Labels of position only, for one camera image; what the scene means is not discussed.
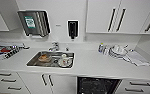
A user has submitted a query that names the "stainless steel dishwasher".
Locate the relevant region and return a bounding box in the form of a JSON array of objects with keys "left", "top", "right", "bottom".
[{"left": 76, "top": 76, "right": 123, "bottom": 94}]

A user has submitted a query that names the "white plate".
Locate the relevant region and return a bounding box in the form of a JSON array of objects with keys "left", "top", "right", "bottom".
[{"left": 57, "top": 57, "right": 74, "bottom": 68}]

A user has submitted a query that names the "white mug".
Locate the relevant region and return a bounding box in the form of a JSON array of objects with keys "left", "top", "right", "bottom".
[{"left": 59, "top": 53, "right": 69, "bottom": 66}]

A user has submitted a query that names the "chrome faucet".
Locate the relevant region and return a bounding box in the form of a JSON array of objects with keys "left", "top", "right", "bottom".
[{"left": 48, "top": 40, "right": 60, "bottom": 53}]

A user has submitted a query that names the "blue dish soap bottle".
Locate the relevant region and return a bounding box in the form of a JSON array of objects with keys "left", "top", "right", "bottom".
[{"left": 97, "top": 41, "right": 105, "bottom": 54}]

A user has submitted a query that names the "small white bottle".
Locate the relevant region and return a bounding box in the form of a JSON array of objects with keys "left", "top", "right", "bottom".
[{"left": 103, "top": 44, "right": 110, "bottom": 55}]

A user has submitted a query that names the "clear container orange food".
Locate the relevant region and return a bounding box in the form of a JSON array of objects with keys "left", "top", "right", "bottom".
[{"left": 37, "top": 53, "right": 52, "bottom": 64}]

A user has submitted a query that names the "patterned plate stack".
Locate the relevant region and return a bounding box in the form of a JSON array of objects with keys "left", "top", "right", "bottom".
[{"left": 109, "top": 46, "right": 129, "bottom": 59}]

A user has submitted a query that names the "white bowl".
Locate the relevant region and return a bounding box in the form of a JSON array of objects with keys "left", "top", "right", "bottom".
[{"left": 113, "top": 44, "right": 126, "bottom": 54}]

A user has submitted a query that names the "steel sink basin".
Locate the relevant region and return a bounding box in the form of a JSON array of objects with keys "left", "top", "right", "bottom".
[{"left": 25, "top": 50, "right": 76, "bottom": 69}]

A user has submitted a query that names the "steel paper towel dispenser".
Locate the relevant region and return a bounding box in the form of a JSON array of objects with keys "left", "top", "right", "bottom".
[{"left": 17, "top": 9, "right": 52, "bottom": 38}]

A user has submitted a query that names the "white two-door sink cabinet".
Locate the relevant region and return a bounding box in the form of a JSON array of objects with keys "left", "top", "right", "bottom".
[{"left": 17, "top": 71, "right": 79, "bottom": 94}]

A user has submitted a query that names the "dish rack with items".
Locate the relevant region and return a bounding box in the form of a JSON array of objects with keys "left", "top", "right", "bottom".
[{"left": 0, "top": 39, "right": 30, "bottom": 61}]

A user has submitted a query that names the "white drawer cabinet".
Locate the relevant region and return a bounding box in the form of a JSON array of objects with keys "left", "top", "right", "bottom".
[
  {"left": 114, "top": 78, "right": 150, "bottom": 94},
  {"left": 0, "top": 69, "right": 29, "bottom": 94}
]

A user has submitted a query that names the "white wall outlet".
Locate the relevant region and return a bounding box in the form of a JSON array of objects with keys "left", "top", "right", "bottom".
[{"left": 82, "top": 34, "right": 88, "bottom": 42}]

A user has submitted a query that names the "black wall soap dispenser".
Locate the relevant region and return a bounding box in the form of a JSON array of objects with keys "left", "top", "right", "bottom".
[{"left": 66, "top": 19, "right": 80, "bottom": 41}]

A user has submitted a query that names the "small wall label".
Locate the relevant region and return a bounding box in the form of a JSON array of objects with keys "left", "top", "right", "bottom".
[{"left": 55, "top": 23, "right": 63, "bottom": 27}]

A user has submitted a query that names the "white wall cabinet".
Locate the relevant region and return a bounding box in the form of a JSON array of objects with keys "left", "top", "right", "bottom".
[{"left": 85, "top": 0, "right": 150, "bottom": 34}]

